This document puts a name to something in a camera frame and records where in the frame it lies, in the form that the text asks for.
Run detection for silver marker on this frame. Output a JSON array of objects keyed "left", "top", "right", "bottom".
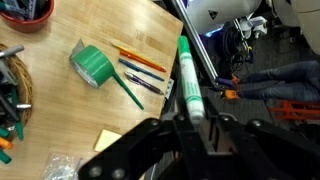
[{"left": 0, "top": 44, "right": 25, "bottom": 60}]

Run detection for woven wicker basket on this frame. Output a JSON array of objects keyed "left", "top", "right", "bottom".
[{"left": 0, "top": 43, "right": 34, "bottom": 134}]

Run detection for black marker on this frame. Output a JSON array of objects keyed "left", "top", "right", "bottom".
[{"left": 0, "top": 93, "right": 21, "bottom": 122}]

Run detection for person wearing blue jeans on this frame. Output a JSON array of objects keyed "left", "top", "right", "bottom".
[{"left": 215, "top": 59, "right": 320, "bottom": 103}]

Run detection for green pencil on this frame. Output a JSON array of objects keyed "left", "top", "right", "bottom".
[{"left": 112, "top": 71, "right": 145, "bottom": 111}]

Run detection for grey marker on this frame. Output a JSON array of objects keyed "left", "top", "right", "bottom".
[{"left": 0, "top": 59, "right": 18, "bottom": 86}]

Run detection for green capped white marker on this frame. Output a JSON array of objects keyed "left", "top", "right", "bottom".
[{"left": 177, "top": 35, "right": 206, "bottom": 125}]

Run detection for red metal frame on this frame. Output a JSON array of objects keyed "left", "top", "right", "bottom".
[{"left": 268, "top": 99, "right": 320, "bottom": 122}]

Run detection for yellow sticky note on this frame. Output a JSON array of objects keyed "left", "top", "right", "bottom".
[{"left": 93, "top": 128, "right": 123, "bottom": 153}]

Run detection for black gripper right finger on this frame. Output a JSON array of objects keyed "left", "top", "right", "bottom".
[{"left": 203, "top": 113, "right": 320, "bottom": 180}]

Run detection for blue pen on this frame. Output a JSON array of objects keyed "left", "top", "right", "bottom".
[{"left": 0, "top": 1, "right": 29, "bottom": 18}]

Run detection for purple pen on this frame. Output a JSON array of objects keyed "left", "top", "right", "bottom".
[{"left": 124, "top": 71, "right": 165, "bottom": 96}]

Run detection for orange pencil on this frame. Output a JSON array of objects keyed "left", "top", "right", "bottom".
[{"left": 119, "top": 49, "right": 167, "bottom": 73}]

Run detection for clear plastic parts bag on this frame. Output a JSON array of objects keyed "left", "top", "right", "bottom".
[{"left": 41, "top": 153, "right": 84, "bottom": 180}]

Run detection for orange marker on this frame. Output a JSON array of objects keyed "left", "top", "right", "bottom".
[{"left": 0, "top": 136, "right": 14, "bottom": 150}]

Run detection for aluminium frame rail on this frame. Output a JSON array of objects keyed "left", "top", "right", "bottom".
[{"left": 171, "top": 0, "right": 219, "bottom": 84}]

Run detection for black coiled cables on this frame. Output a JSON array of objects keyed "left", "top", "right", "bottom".
[{"left": 221, "top": 21, "right": 256, "bottom": 73}]

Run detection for metal corner bracket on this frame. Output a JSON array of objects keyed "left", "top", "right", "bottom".
[{"left": 164, "top": 78, "right": 175, "bottom": 100}]

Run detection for green tape roll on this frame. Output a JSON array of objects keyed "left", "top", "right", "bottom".
[{"left": 69, "top": 39, "right": 116, "bottom": 89}]

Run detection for silver tipped pen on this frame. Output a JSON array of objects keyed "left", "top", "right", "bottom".
[{"left": 14, "top": 103, "right": 33, "bottom": 111}]

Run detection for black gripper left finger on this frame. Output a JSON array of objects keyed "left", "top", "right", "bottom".
[{"left": 78, "top": 112, "right": 214, "bottom": 180}]

